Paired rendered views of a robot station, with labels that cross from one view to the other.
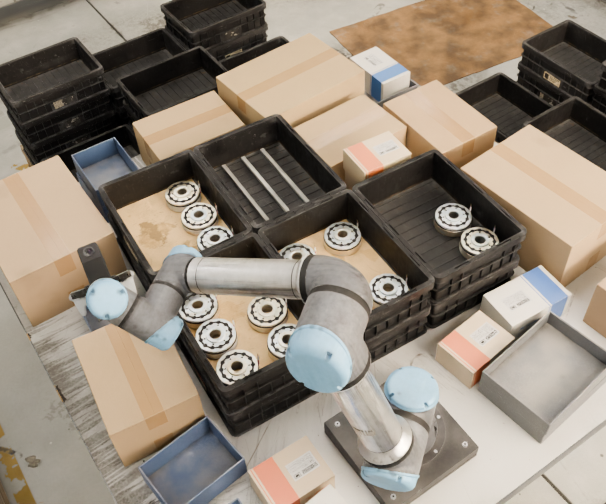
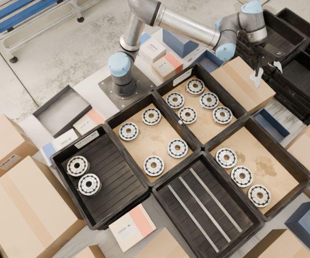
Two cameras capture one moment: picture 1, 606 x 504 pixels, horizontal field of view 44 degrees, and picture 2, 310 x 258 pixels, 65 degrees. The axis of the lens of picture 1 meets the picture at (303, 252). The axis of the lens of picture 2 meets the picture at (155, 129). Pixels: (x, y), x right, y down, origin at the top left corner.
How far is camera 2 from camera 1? 1.72 m
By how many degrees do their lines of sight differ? 64
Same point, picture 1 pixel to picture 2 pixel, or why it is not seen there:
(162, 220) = (264, 178)
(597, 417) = not seen: hidden behind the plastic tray
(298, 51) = not seen: outside the picture
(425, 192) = (104, 212)
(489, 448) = (93, 89)
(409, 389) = (119, 59)
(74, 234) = (309, 147)
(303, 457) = (163, 69)
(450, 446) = (108, 82)
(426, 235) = (106, 175)
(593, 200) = (3, 192)
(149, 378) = (231, 78)
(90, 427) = not seen: hidden behind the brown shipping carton
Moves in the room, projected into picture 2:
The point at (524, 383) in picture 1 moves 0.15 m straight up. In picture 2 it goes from (73, 107) to (64, 94)
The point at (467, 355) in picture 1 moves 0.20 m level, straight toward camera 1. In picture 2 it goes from (95, 115) to (106, 85)
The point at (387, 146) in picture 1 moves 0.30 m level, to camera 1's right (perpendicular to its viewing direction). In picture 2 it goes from (125, 233) to (51, 244)
